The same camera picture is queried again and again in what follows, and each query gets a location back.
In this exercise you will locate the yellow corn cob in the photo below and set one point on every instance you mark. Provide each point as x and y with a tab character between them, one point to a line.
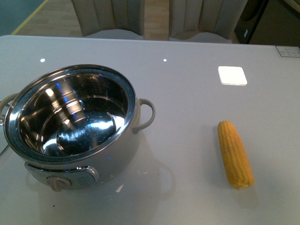
237	167

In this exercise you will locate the beige electric cooking pot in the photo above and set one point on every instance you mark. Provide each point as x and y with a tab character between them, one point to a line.
75	126

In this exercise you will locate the left beige upholstered chair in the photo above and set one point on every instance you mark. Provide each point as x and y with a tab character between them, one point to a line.
111	19

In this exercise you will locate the beige upholstered chair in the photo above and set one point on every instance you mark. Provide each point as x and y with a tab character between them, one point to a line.
204	21
111	19

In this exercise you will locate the right beige upholstered chair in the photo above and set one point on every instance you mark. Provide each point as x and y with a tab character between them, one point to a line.
204	21

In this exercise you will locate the dark washing machine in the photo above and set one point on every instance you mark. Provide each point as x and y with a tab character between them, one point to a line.
249	20

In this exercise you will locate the table label sticker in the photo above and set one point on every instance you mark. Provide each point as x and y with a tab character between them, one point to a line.
288	51

